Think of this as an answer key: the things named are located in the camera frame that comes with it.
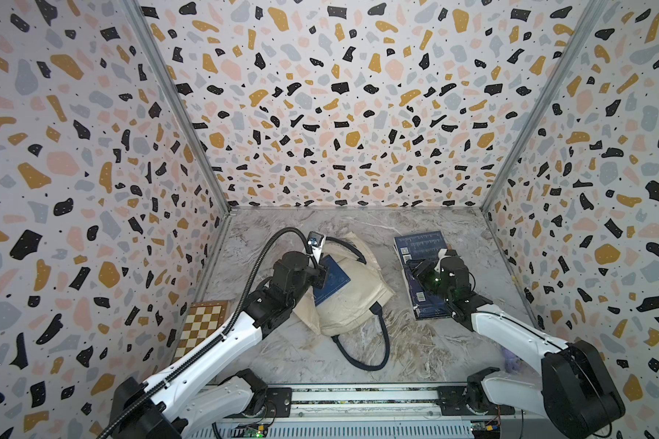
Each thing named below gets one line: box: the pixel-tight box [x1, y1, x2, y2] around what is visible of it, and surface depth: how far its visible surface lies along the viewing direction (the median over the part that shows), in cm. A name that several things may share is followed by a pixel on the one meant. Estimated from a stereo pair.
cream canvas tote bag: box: [291, 232, 395, 337], surface depth 93 cm
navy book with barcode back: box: [393, 230, 448, 281], surface depth 102 cm
